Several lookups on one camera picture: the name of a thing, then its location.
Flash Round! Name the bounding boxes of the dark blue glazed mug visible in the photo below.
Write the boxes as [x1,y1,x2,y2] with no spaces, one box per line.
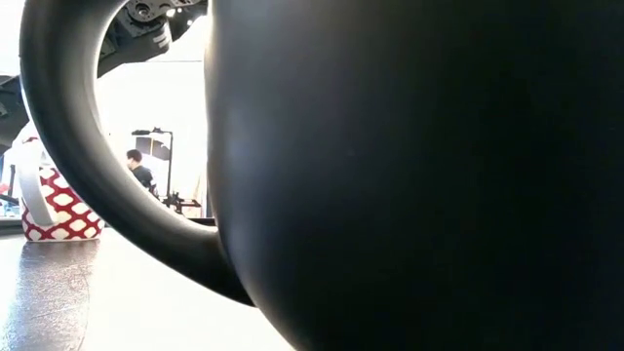
[19,0,624,351]

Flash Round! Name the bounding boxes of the red white patterned mug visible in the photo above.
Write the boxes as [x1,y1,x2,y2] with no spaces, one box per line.
[19,136,106,244]

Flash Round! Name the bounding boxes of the black tripod equipment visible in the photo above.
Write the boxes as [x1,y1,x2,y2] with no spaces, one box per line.
[160,191,204,215]

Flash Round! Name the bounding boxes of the person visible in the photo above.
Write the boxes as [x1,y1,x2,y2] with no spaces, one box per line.
[125,148,160,199]

